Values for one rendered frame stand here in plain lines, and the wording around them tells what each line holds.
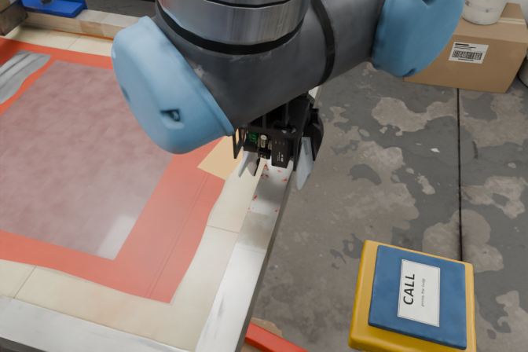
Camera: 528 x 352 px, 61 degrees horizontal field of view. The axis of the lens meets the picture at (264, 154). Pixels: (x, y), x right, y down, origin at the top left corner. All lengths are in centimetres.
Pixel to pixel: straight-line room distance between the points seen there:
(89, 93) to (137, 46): 59
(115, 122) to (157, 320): 33
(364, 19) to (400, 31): 2
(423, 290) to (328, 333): 103
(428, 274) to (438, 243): 125
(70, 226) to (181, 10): 46
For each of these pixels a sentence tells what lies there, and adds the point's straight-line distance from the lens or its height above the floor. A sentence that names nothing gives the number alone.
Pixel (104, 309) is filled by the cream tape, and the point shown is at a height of 96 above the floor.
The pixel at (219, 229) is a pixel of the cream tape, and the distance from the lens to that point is 58.
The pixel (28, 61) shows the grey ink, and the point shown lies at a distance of 93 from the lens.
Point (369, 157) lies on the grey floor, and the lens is 201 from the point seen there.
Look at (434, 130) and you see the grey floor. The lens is 221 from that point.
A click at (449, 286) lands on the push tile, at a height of 97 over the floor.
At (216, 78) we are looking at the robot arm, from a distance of 23.
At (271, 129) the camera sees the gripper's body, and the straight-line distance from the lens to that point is 45.
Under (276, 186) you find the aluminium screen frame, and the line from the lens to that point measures 57.
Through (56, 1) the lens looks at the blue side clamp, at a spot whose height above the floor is 100.
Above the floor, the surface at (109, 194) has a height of 96.
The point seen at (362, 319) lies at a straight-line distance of 54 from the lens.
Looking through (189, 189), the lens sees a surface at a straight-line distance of 62.
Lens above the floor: 144
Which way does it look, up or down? 47 degrees down
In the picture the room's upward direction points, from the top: straight up
